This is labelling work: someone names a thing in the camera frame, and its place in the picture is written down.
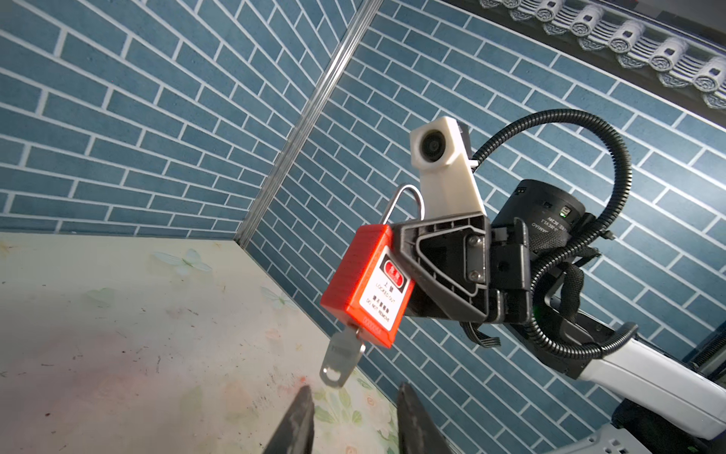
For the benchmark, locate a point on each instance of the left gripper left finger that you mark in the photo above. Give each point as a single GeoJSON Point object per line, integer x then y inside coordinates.
{"type": "Point", "coordinates": [295, 434]}

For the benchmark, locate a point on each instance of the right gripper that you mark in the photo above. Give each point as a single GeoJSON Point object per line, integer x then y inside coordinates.
{"type": "Point", "coordinates": [448, 260]}

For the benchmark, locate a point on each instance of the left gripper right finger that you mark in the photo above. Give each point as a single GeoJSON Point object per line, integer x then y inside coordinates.
{"type": "Point", "coordinates": [417, 432]}

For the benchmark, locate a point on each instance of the red padlock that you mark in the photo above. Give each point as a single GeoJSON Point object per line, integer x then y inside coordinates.
{"type": "Point", "coordinates": [368, 293]}

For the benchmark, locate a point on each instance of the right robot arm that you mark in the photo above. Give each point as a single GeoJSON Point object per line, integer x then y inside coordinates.
{"type": "Point", "coordinates": [587, 302]}

